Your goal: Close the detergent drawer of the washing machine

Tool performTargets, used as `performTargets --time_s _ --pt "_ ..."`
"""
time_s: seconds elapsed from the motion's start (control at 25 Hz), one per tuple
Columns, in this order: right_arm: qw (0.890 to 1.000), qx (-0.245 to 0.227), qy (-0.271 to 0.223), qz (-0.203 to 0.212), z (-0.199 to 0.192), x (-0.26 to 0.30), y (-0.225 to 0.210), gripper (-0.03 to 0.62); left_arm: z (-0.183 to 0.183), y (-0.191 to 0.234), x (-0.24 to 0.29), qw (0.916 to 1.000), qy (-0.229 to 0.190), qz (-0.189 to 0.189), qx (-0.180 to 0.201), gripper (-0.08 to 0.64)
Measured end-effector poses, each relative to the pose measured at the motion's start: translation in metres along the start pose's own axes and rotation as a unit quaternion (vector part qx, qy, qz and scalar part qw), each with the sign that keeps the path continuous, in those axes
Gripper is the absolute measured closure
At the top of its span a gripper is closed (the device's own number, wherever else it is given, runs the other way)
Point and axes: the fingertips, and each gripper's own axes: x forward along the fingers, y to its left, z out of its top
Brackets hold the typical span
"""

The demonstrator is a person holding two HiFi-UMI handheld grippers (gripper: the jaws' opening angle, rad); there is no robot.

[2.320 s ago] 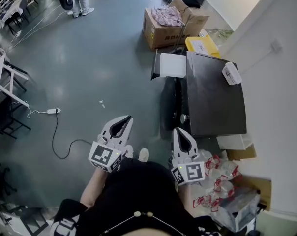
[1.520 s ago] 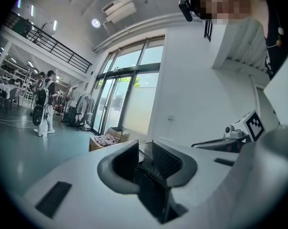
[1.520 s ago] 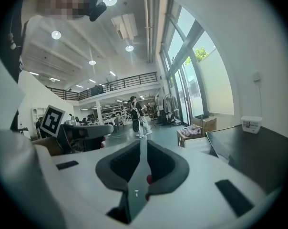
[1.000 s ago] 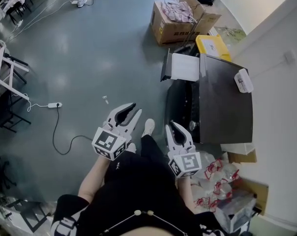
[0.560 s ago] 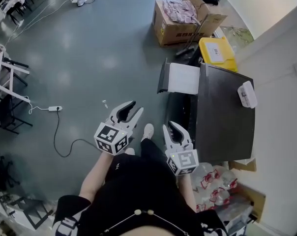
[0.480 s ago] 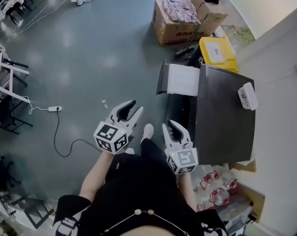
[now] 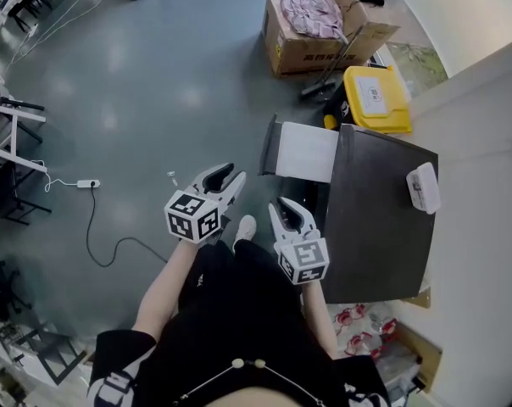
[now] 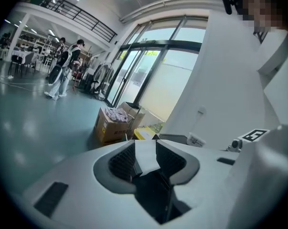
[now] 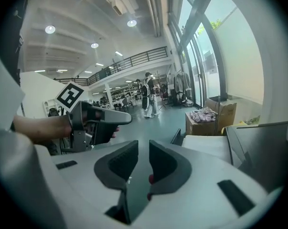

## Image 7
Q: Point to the white table frame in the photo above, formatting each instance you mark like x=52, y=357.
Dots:
x=12, y=142

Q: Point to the pile of pink packets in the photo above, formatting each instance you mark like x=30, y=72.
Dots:
x=313, y=13

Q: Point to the person's black clothing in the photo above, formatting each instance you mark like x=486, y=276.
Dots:
x=239, y=320

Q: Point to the person's white shoe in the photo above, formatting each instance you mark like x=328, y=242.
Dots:
x=245, y=229

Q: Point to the white power strip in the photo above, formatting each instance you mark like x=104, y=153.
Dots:
x=87, y=183

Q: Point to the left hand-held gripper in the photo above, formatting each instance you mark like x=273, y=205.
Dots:
x=192, y=219

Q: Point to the black metal rack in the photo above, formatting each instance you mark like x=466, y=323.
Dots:
x=54, y=354

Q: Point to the white detergent drawer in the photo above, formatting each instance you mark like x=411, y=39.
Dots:
x=307, y=151

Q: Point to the yellow-lidded black bin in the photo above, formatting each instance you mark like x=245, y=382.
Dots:
x=376, y=100

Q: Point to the person's left forearm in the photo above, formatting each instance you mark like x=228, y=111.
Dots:
x=163, y=291

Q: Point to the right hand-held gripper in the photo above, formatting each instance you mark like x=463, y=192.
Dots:
x=304, y=259

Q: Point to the small brown cardboard box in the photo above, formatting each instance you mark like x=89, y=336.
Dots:
x=425, y=354

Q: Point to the red floral plastic bag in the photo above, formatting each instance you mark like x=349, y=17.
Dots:
x=357, y=333

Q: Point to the large brown cardboard box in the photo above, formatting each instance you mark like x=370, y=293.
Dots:
x=307, y=49

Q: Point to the person's right forearm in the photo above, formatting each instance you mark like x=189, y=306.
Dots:
x=319, y=316

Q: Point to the small clear floor scrap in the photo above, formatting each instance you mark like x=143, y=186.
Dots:
x=172, y=177

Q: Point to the white rectangular box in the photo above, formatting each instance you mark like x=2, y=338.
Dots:
x=423, y=187

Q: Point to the dark grey washing machine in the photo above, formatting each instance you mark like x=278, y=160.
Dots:
x=379, y=219

